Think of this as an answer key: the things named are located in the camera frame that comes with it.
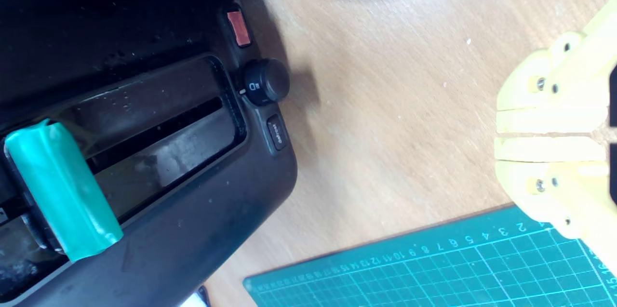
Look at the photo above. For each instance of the black two-slot toaster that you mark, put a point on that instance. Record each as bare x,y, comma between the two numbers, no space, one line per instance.
202,210

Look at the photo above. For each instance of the green toaster lever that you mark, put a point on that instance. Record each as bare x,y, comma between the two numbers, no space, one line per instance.
62,186

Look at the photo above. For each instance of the green cutting mat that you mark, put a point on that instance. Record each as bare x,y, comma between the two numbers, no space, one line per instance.
434,273

